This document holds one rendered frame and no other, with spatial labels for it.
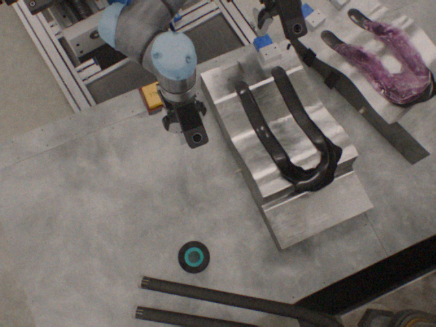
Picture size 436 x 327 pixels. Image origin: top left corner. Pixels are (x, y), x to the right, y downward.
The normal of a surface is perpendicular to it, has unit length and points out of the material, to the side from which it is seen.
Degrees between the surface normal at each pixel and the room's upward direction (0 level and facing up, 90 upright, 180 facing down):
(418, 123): 0
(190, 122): 30
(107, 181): 0
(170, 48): 0
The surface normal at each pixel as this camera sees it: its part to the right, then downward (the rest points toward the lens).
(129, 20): 0.03, -0.26
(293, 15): 0.21, 0.24
